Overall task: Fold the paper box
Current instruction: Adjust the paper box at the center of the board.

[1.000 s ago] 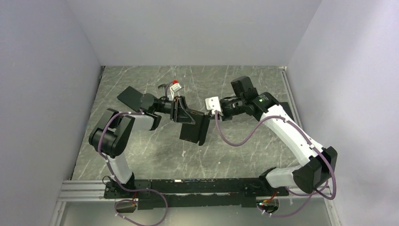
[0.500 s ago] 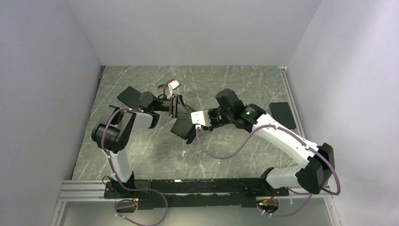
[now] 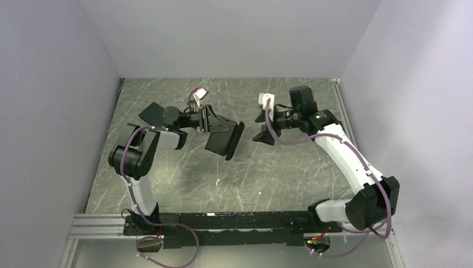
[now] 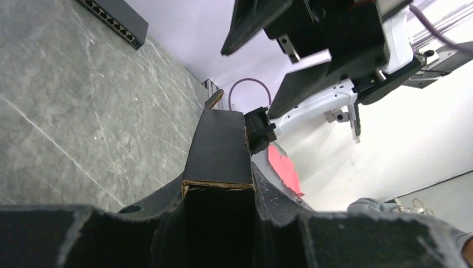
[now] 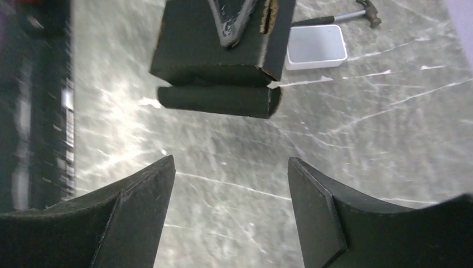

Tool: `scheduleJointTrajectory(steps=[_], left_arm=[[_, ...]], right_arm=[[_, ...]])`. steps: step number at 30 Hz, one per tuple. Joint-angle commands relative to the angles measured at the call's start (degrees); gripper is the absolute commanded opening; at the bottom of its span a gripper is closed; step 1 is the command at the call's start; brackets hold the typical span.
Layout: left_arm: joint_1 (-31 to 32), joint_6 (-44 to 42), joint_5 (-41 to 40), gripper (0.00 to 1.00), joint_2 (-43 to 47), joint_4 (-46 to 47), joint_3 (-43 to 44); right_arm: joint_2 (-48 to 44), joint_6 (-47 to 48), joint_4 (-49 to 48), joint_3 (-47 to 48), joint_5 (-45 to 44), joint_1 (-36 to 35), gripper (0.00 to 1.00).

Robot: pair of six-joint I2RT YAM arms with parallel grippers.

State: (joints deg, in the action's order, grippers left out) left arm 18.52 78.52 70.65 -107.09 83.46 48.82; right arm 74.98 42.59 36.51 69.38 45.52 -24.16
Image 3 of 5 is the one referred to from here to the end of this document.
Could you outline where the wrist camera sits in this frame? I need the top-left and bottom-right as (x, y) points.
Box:
(258, 93), (275, 121)
(193, 88), (209, 101)

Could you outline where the black flat box left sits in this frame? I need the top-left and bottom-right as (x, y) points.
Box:
(138, 102), (165, 127)

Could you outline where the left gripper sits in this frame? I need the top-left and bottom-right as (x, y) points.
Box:
(179, 105), (231, 133)

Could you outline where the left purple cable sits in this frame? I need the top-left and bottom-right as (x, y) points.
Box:
(120, 88), (200, 268)

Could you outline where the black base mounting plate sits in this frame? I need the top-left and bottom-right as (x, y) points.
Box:
(123, 210), (341, 249)

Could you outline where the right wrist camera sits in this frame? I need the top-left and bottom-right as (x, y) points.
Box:
(258, 93), (275, 121)

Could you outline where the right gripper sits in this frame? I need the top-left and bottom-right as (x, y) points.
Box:
(252, 106), (301, 145)

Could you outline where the purple cable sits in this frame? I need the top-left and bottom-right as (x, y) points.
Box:
(264, 98), (393, 259)
(120, 88), (200, 268)

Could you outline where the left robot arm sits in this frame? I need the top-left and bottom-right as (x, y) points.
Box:
(108, 102), (245, 235)

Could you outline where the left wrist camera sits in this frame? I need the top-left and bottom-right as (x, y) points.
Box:
(193, 88), (209, 101)

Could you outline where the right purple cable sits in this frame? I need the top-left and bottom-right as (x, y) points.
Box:
(264, 98), (393, 259)

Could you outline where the aluminium frame rail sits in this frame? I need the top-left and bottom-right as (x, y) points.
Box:
(60, 213), (404, 267)

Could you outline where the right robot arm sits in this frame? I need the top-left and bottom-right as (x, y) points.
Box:
(253, 86), (400, 233)

